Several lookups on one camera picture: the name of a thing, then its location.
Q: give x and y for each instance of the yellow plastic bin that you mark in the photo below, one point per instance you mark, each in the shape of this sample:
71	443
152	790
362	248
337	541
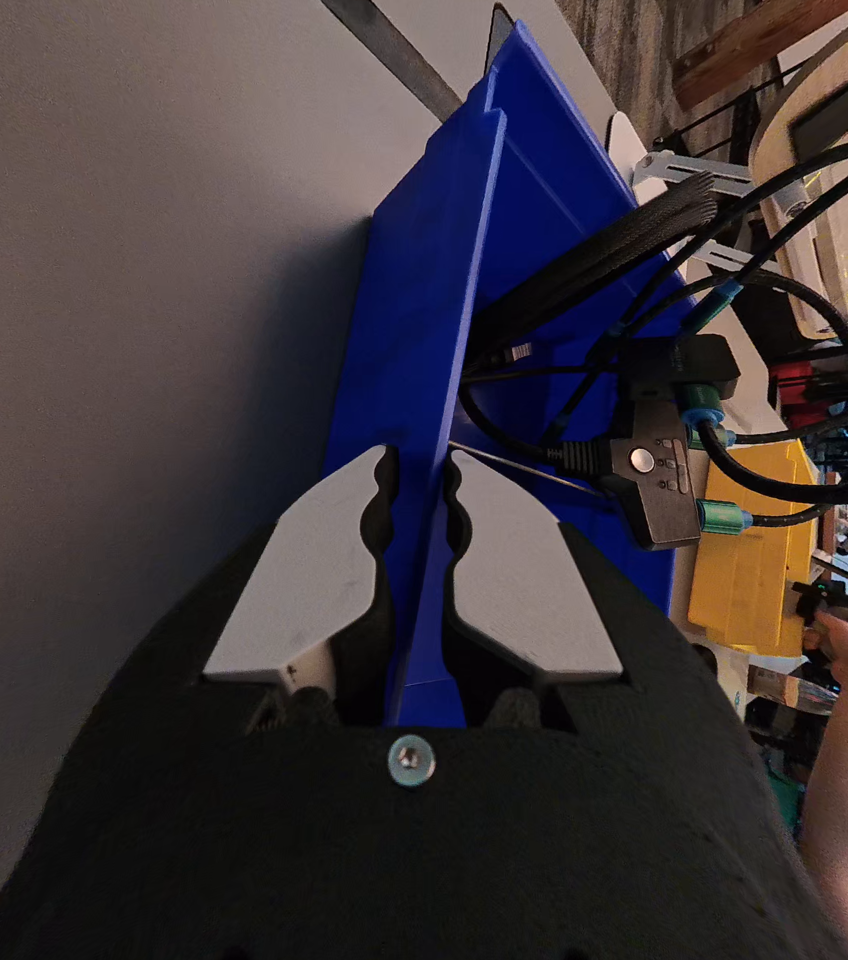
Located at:
746	570

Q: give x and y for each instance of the hdmi switch box with button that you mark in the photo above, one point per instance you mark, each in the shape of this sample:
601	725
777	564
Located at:
656	510

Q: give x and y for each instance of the background shelf clutter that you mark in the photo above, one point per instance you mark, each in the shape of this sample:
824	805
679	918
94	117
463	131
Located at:
806	382

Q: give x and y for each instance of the white sign stand base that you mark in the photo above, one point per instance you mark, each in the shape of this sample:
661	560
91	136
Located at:
626	150

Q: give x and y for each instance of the blue plastic bin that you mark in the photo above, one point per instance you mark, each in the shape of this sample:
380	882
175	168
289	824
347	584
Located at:
424	300

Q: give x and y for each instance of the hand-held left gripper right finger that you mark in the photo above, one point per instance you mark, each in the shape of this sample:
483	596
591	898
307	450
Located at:
536	592

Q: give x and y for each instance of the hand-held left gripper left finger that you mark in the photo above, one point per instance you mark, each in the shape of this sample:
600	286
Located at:
304	585

